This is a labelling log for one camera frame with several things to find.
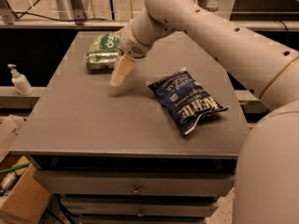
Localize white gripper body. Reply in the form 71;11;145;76
120;23;152;59

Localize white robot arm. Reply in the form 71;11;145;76
111;0;299;224

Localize green soda can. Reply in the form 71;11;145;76
84;50;120;70

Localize green chip bag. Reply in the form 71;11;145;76
89;33;120;51

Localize blue kettle chip bag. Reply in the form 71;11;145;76
147;68;228;135

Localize grey drawer cabinet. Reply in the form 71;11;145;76
11;32;249;224

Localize white pump bottle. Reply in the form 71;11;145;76
7;64;33;96

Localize top drawer knob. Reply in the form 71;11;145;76
132;186;141;195

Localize drawer knob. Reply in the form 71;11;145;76
132;186;141;195
136;210;145;217

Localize white cardboard box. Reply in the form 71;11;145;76
0;115;25;162

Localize brown cardboard box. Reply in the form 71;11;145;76
0;164;52;224

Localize metal railing frame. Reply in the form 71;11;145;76
0;0;299;33

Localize black cable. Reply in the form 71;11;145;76
12;11;108;22

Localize green hose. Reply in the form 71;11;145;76
0;162;31;175

